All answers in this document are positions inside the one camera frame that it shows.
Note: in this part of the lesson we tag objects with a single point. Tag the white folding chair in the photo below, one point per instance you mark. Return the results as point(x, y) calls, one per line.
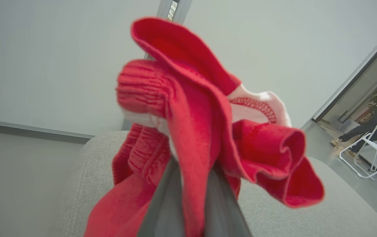
point(374, 149)

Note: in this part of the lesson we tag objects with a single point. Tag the person in white top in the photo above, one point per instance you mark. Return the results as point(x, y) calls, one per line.
point(373, 123)

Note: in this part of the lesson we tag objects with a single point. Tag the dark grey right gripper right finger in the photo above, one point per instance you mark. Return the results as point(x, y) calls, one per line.
point(223, 214)

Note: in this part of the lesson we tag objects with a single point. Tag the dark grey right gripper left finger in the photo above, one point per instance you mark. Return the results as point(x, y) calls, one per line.
point(165, 210)

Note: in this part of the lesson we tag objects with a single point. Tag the red knit garment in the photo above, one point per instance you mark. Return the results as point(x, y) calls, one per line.
point(195, 131)

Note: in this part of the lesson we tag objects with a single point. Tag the light grey fabric sofa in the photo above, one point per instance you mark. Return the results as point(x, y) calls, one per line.
point(307, 217)

